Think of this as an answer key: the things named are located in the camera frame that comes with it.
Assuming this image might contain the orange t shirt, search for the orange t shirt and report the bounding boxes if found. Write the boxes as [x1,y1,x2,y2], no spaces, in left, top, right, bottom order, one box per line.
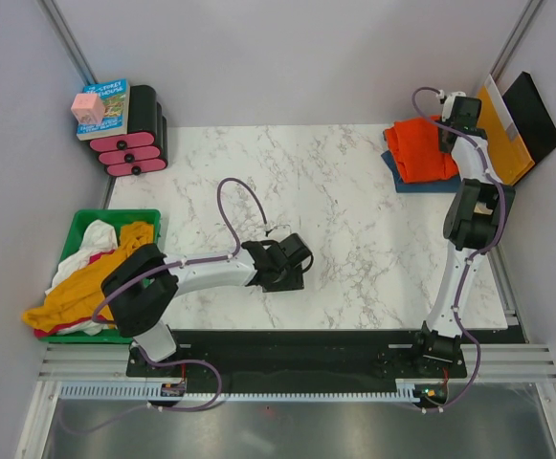
[384,118,458,184]

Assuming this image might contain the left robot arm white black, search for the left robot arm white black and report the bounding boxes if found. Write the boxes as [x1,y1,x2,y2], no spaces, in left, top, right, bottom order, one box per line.
[100,233,314,376]

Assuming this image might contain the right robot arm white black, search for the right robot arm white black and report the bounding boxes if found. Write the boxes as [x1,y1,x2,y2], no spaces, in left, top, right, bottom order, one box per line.
[409,86,515,377]

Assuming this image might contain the blue folded t shirt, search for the blue folded t shirt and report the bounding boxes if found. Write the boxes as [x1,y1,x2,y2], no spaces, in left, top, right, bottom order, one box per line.
[381,147,460,194]

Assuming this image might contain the orange folder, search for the orange folder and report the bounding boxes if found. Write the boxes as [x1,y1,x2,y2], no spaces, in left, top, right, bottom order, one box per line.
[477,75,534,186]

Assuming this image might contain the black flat box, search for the black flat box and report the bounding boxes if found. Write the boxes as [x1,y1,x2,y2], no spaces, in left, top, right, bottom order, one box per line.
[502,72,556,164]

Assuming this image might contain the green plastic bin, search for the green plastic bin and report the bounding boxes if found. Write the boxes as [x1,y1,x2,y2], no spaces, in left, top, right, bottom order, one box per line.
[37,209,161,343]

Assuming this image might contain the yellow t shirt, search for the yellow t shirt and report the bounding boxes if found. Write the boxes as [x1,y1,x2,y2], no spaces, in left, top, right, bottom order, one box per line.
[22,221,154,335]

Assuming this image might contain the blue paperback book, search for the blue paperback book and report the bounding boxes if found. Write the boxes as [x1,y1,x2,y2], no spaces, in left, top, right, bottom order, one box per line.
[77,78,130,141]

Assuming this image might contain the pink t shirt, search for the pink t shirt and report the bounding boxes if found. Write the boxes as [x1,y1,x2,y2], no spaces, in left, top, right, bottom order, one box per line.
[23,251,113,338]

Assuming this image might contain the pink cube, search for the pink cube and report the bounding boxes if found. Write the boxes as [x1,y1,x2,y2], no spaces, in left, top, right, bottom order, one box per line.
[71,93,104,125]

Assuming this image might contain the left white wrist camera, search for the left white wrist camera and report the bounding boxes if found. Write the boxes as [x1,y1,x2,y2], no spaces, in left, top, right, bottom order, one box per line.
[265,224,292,241]

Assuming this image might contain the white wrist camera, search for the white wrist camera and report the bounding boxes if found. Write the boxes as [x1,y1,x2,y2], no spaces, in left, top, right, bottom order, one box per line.
[436,90,466,121]
[265,224,292,241]

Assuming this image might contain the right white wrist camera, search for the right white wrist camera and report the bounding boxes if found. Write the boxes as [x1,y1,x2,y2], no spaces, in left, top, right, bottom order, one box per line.
[436,90,466,121]

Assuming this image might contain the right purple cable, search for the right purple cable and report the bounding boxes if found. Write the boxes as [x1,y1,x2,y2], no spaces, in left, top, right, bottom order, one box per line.
[411,86,506,415]

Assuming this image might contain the purple cable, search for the purple cable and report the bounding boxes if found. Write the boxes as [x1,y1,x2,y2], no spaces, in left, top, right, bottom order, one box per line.
[411,86,506,415]
[59,177,274,434]

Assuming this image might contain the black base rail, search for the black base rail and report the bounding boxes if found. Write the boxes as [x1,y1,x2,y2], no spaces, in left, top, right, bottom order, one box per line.
[126,330,467,393]

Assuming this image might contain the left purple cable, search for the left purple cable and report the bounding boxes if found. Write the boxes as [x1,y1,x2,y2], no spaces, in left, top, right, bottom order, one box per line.
[59,177,274,434]

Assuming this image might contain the white cable duct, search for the white cable duct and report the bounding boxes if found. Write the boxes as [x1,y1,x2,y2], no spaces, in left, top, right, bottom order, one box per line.
[59,382,420,404]

